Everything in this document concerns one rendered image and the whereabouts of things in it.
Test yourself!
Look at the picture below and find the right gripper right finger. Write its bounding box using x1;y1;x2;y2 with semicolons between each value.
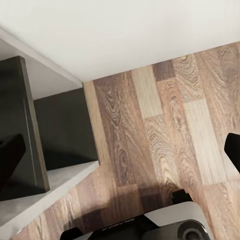
224;133;240;173

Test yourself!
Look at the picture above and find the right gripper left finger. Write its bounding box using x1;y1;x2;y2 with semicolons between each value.
0;133;26;193

